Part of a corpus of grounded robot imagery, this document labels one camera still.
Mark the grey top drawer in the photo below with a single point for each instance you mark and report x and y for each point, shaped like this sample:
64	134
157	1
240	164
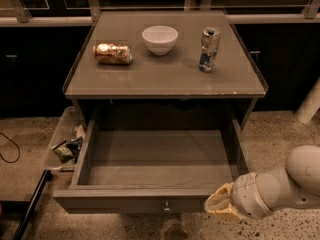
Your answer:
174	171

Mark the dark blue snack bag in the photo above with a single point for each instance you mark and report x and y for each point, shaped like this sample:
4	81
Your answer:
75	147

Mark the blue silver upright can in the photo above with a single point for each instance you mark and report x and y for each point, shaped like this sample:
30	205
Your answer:
210	40

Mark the clear plastic storage bin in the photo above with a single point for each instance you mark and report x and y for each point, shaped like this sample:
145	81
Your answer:
69	128

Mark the grey drawer cabinet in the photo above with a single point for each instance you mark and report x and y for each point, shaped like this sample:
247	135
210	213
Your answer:
173	76

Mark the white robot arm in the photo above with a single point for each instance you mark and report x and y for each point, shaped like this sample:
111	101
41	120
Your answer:
285	148

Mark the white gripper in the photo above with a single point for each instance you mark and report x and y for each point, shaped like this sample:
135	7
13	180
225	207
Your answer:
247	194

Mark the green snack bag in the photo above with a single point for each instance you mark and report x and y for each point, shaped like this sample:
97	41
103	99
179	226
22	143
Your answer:
64	152

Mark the gold crushed soda can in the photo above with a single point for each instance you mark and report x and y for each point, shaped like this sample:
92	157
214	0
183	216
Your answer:
112	53

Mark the white ceramic bowl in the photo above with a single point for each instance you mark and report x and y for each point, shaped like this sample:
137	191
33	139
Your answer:
160	40

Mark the black floor rail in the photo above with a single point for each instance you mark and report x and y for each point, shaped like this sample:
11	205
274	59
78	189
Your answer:
31	205

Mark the metal window frame rail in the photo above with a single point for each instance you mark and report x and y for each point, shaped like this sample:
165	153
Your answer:
89	11

